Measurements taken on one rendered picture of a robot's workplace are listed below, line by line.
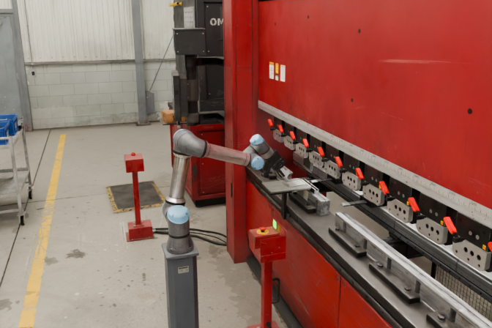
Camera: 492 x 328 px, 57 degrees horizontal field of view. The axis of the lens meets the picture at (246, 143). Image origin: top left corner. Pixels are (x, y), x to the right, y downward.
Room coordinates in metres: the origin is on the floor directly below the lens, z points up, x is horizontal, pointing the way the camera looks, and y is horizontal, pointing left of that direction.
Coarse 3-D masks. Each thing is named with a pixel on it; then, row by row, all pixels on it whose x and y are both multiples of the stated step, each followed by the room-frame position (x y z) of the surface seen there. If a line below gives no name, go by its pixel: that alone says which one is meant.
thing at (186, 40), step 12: (180, 36) 3.53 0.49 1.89; (192, 36) 3.55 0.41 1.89; (204, 36) 3.57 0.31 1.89; (180, 48) 3.53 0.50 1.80; (192, 48) 3.55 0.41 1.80; (204, 48) 3.57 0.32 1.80; (192, 60) 3.94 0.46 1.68; (192, 72) 3.94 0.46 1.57; (192, 84) 3.93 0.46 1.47; (192, 96) 3.93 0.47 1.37; (192, 108) 3.94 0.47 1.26; (192, 120) 3.93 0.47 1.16
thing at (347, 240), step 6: (330, 228) 2.27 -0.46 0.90; (336, 234) 2.20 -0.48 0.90; (342, 234) 2.20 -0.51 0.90; (342, 240) 2.14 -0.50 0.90; (348, 240) 2.13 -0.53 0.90; (348, 246) 2.08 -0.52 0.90; (360, 246) 2.07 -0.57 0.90; (354, 252) 2.02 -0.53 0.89; (360, 252) 2.01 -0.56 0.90; (366, 252) 2.02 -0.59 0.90
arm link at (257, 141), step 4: (256, 136) 2.59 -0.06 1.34; (260, 136) 2.58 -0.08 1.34; (252, 140) 2.59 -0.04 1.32; (256, 140) 2.56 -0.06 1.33; (260, 140) 2.57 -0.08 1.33; (264, 140) 2.61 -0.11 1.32; (252, 144) 2.58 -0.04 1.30; (256, 144) 2.57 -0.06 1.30; (260, 144) 2.57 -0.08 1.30; (264, 144) 2.58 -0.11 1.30; (256, 148) 2.56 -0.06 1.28; (260, 148) 2.57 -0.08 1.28; (264, 148) 2.58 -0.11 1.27; (268, 148) 2.60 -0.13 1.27; (260, 152) 2.59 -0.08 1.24; (264, 152) 2.59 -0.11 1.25
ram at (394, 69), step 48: (288, 0) 2.99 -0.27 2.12; (336, 0) 2.41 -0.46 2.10; (384, 0) 2.01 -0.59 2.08; (432, 0) 1.72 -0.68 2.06; (480, 0) 1.51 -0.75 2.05; (288, 48) 2.98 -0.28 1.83; (336, 48) 2.38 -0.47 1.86; (384, 48) 1.98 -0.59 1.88; (432, 48) 1.70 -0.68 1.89; (480, 48) 1.48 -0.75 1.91; (288, 96) 2.96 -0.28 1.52; (336, 96) 2.36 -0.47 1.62; (384, 96) 1.96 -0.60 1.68; (432, 96) 1.67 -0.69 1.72; (480, 96) 1.46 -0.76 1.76; (336, 144) 2.34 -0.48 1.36; (384, 144) 1.93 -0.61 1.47; (432, 144) 1.65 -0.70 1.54; (480, 144) 1.44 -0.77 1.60; (432, 192) 1.62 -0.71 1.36; (480, 192) 1.41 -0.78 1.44
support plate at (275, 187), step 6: (288, 180) 2.78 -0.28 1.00; (294, 180) 2.78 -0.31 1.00; (300, 180) 2.78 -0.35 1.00; (264, 186) 2.69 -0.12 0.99; (270, 186) 2.68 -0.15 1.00; (276, 186) 2.68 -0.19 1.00; (282, 186) 2.68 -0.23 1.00; (300, 186) 2.67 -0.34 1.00; (306, 186) 2.67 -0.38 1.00; (270, 192) 2.59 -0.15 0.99; (276, 192) 2.58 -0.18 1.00; (282, 192) 2.60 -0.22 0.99
